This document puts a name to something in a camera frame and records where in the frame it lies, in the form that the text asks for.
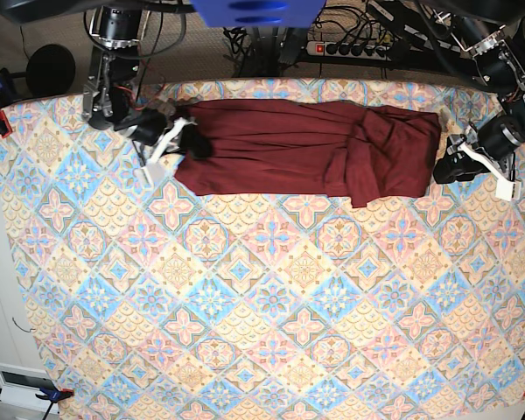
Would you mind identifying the white power strip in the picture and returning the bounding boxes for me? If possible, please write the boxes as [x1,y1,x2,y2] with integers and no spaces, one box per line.
[305,41,390,61]

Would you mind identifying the patterned tile tablecloth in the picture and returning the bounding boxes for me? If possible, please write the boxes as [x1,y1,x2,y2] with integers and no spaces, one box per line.
[0,95,525,419]

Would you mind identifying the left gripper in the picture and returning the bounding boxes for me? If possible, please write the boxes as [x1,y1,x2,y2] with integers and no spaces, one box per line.
[433,115,525,184]

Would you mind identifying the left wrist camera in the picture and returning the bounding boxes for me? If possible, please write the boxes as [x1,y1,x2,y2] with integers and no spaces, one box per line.
[495,178,522,202]

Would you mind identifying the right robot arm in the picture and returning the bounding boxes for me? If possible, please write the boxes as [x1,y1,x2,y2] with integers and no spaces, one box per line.
[0,1,196,158]

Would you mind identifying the blue orange clamp lower left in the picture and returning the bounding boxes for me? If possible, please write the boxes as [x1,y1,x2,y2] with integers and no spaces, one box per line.
[0,386,74,419]

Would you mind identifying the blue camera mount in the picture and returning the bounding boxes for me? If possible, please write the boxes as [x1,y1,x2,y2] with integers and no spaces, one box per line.
[191,0,326,28]

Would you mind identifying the white wall socket box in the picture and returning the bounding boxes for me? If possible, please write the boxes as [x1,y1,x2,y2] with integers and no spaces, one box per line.
[0,363,54,413]

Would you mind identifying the black round stool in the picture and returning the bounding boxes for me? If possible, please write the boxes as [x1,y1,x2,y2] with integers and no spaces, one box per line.
[25,44,76,98]

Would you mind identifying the dark red t-shirt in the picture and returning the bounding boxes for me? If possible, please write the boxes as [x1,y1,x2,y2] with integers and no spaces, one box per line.
[175,99,442,208]

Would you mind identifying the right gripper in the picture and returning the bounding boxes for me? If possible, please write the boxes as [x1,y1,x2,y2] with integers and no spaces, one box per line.
[113,108,213,158]

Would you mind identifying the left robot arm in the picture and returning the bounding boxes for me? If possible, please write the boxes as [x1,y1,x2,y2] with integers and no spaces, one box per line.
[415,1,525,185]

